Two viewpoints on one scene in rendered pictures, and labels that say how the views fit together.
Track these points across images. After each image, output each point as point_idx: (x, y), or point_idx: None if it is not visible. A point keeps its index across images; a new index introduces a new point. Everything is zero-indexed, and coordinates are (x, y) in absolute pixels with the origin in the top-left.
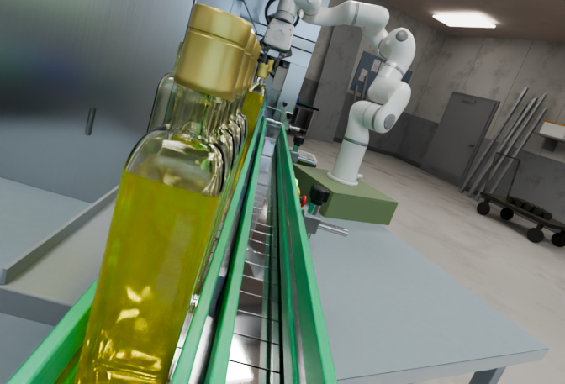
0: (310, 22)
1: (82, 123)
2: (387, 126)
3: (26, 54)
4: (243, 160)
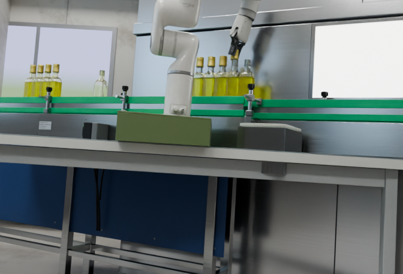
0: None
1: None
2: (149, 46)
3: None
4: None
